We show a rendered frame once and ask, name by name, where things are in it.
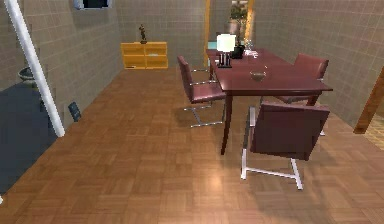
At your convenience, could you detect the black box-shaped object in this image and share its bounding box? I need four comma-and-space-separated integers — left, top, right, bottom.
230, 45, 246, 60

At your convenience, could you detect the clear glass vase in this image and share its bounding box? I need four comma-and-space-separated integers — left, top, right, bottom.
244, 38, 254, 56

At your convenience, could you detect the dark red metal-framed chair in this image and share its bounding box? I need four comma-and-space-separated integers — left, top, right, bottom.
275, 52, 330, 105
176, 55, 227, 129
240, 101, 331, 191

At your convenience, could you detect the grey round pot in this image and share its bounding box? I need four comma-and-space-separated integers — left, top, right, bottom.
17, 66, 36, 84

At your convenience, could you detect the white shade table lamp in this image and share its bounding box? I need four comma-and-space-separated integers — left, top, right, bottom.
216, 33, 237, 69

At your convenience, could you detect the yellow door frame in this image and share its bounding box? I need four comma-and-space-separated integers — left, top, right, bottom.
203, 0, 212, 68

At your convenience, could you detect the white door frame post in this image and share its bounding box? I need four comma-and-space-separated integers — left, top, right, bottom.
3, 0, 66, 138

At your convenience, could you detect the dark red dining table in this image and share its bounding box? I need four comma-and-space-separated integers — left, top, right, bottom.
205, 47, 334, 156

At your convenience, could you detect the green house plant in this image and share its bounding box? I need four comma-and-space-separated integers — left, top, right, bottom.
229, 3, 249, 44

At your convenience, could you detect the dark figurine statue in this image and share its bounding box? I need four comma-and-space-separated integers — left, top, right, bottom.
138, 23, 148, 45

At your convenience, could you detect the small dark blue box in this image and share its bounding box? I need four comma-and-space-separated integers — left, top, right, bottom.
67, 101, 82, 123

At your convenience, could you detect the glass bowl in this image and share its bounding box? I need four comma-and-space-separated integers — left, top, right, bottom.
249, 70, 267, 82

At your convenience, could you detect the yellow open shelf unit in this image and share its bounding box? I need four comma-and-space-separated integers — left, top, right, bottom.
120, 41, 169, 71

